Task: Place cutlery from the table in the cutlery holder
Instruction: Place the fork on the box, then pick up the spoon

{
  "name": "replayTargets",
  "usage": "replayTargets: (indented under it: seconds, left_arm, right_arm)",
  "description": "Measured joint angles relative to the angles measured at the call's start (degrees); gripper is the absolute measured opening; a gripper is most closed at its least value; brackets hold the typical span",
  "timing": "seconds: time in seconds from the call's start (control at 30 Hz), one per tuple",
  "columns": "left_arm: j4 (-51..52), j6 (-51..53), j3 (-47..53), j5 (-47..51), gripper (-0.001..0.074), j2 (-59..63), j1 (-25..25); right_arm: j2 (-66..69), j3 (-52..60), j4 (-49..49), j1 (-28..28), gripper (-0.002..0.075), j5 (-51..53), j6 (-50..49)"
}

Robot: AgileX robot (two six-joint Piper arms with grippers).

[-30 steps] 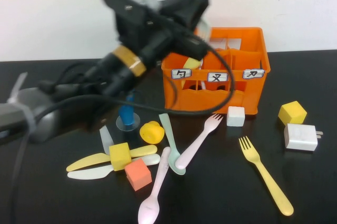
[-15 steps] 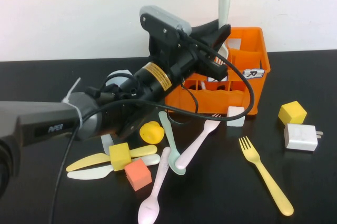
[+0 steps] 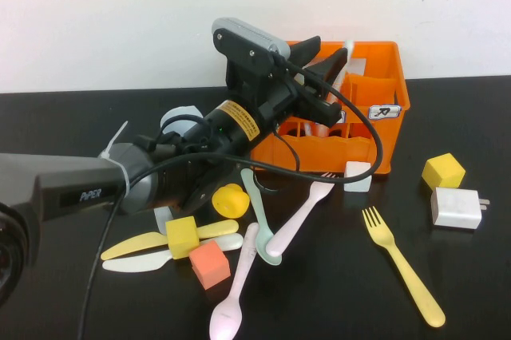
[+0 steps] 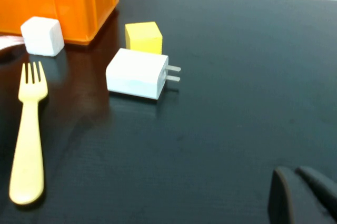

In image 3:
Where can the pink plastic fork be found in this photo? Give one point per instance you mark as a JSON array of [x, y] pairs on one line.
[[295, 220]]

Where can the pink plastic spoon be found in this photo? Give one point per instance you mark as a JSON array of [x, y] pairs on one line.
[[243, 268]]

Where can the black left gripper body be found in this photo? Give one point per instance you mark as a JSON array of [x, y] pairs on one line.
[[279, 96]]

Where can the orange plastic cutlery holder crate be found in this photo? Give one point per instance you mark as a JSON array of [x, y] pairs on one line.
[[359, 152]]

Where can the orange foam cube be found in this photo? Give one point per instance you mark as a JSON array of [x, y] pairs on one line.
[[209, 264]]

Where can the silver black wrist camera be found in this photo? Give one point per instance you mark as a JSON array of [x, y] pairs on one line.
[[255, 36]]

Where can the yellow foam cube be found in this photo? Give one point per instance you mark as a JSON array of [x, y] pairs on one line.
[[181, 236], [443, 172]]

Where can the paper label marked knife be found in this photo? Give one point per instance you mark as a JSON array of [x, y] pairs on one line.
[[384, 112]]

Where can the white foam cube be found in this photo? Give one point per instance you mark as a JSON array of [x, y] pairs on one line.
[[359, 186]]

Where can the blue paper cone cup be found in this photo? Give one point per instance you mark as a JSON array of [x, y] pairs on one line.
[[177, 112]]

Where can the white plastic cutlery piece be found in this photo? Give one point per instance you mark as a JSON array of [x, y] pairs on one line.
[[349, 50]]

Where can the mint green plastic spoon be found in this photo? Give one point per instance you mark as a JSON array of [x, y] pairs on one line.
[[255, 200]]

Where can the yellow plastic fork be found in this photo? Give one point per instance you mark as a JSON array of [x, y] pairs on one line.
[[403, 268]]

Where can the yellow round plastic cap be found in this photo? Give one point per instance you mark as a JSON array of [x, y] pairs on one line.
[[230, 202]]

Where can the yellow plastic knife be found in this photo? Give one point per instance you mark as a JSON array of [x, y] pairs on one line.
[[127, 248]]

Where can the grey plastic fork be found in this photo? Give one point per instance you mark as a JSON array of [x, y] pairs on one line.
[[161, 218]]

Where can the white plug charger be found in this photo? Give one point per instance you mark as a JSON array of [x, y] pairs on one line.
[[455, 208]]

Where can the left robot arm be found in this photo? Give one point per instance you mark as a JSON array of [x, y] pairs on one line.
[[60, 180]]

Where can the white plastic knife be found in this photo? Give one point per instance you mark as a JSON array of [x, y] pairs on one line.
[[135, 264]]

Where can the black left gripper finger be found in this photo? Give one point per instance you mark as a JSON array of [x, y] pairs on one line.
[[329, 72], [305, 50]]

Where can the white zip tie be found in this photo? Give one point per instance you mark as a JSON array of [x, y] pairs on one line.
[[116, 138]]

